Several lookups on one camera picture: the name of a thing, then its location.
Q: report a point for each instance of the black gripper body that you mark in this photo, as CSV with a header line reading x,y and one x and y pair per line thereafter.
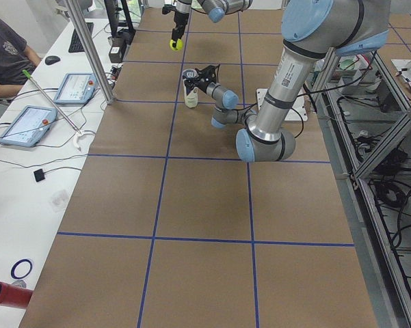
x,y
180,19
201,86

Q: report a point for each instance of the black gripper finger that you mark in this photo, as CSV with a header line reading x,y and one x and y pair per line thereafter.
x,y
191,82
179,38
175,35
196,72

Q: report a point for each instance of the yellow tennis ball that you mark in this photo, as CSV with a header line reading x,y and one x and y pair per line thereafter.
x,y
176,45

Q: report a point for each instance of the white blue tennis ball can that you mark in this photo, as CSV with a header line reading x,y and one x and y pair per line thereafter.
x,y
190,94

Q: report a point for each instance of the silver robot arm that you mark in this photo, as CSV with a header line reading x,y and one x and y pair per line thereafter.
x,y
309,30
214,9

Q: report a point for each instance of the black box with label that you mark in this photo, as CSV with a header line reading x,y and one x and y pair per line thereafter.
x,y
119,45

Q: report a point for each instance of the far teach pendant tablet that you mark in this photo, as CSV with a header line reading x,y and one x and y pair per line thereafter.
x,y
76,88

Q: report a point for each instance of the teach pendant tablet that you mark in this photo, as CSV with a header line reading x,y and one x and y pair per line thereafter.
x,y
29,127
76,88

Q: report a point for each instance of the metal reacher grabber stick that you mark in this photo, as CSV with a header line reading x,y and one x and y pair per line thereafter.
x,y
79,133

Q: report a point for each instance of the black computer mouse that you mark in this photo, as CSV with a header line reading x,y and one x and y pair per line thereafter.
x,y
52,59

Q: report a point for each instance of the seated man dark shirt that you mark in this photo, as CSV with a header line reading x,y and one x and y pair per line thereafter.
x,y
15,57

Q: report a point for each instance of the near teach pendant tablet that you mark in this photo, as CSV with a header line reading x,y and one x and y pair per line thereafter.
x,y
29,127

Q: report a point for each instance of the small black square pad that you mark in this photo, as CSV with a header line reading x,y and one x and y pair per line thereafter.
x,y
39,175

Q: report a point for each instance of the red cylinder tube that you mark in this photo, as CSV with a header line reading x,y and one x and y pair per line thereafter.
x,y
13,296

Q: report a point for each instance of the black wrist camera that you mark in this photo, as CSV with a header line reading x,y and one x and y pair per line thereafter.
x,y
211,71
168,8

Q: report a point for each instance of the aluminium frame post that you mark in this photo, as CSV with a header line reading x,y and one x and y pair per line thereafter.
x,y
80,26

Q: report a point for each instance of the aluminium side frame rack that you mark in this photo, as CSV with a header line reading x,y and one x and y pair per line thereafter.
x,y
364,109

